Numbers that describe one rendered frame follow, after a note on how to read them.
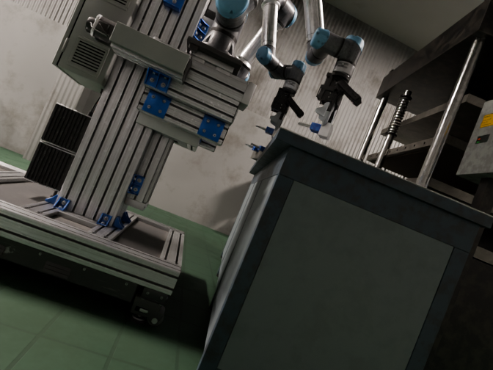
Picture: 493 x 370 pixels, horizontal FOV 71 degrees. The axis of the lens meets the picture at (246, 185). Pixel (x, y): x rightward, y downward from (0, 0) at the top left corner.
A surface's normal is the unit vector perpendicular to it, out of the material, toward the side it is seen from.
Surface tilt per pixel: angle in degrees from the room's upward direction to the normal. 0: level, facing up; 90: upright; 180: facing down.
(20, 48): 90
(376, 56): 90
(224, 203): 90
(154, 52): 90
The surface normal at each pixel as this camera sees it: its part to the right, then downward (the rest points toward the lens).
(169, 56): 0.16, 0.04
